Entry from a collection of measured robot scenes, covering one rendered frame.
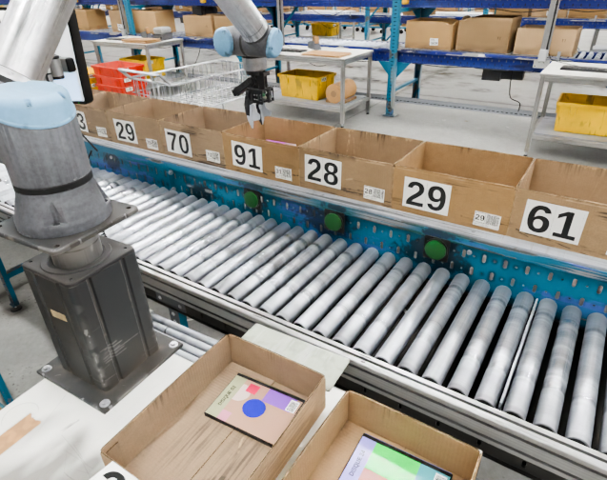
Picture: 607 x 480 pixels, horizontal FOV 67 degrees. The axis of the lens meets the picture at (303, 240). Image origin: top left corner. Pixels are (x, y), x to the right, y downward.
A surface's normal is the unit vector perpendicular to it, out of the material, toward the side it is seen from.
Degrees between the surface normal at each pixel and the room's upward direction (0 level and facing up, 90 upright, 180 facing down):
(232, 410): 0
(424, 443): 89
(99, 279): 90
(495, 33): 90
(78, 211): 71
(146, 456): 1
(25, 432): 0
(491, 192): 90
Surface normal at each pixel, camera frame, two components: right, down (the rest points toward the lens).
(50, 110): 0.80, 0.21
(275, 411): -0.03, -0.86
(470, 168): -0.54, 0.43
